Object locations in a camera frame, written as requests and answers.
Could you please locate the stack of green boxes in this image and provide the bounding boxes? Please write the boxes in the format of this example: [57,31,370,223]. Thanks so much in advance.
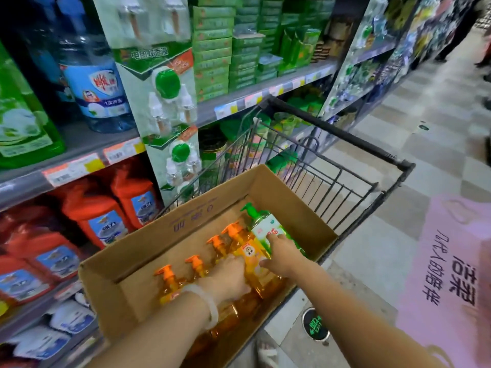
[191,0,338,103]

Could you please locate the brown cardboard box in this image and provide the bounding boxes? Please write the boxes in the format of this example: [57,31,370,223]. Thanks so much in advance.
[78,164,339,368]

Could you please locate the person's left hand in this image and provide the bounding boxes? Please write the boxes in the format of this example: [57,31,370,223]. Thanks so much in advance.
[195,255,252,305]

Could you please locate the white bangle bracelet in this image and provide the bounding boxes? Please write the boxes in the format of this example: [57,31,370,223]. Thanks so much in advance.
[180,283,219,331]

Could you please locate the distant shelves of goods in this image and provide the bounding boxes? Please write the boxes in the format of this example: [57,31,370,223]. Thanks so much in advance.
[318,0,480,121]

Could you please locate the pink shopping bag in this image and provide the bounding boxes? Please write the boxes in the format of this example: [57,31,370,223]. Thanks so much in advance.
[395,194,491,368]

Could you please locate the red detergent jug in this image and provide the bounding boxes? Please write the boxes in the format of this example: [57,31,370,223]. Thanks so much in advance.
[0,256,55,305]
[110,167,162,229]
[61,183,132,250]
[0,211,83,282]

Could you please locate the dark round tin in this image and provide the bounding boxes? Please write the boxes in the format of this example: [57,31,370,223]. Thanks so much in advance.
[199,125,228,190]

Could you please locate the round green floor sticker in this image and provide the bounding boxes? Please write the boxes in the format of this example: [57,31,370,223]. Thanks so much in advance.
[302,308,331,342]

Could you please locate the row of shelf price labels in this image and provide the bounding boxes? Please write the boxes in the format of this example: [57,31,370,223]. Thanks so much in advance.
[43,63,330,188]

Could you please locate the green pump soap bottle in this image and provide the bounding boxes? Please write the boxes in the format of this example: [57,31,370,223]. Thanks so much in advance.
[240,202,307,258]

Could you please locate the grey metal store shelf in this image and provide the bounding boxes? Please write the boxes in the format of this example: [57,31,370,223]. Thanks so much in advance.
[0,34,399,368]

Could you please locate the person's right hand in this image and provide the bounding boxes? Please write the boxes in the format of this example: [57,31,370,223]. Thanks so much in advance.
[259,234,308,279]

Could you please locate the person's right forearm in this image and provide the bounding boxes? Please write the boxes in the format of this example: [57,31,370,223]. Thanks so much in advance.
[293,260,447,368]

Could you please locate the person's shoe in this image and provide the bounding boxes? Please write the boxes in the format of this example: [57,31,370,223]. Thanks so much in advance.
[256,333,281,368]

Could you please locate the mosquito repellent blister pack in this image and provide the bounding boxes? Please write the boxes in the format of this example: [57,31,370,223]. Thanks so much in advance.
[143,124,203,206]
[91,0,192,50]
[112,42,198,139]

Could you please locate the black wire shopping cart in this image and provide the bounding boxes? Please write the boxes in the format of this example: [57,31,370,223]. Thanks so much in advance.
[154,95,417,266]

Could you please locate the green detergent bottle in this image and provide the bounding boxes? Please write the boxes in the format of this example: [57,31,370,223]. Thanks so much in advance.
[0,41,66,170]

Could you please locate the white refill pouch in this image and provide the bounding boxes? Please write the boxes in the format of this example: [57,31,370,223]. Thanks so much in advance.
[49,299,96,335]
[7,326,72,361]

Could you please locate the large clear blue water bottle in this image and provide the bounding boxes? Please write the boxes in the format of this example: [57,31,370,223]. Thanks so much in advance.
[54,0,137,134]

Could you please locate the person's left forearm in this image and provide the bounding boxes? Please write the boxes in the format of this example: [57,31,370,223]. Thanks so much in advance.
[86,293,215,368]

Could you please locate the group of green shelf bottles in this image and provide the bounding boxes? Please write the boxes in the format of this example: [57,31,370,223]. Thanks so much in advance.
[219,94,325,177]

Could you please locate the orange pump soap bottle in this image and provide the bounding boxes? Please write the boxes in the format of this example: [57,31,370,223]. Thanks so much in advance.
[154,264,186,306]
[222,222,286,300]
[206,235,232,266]
[185,255,210,281]

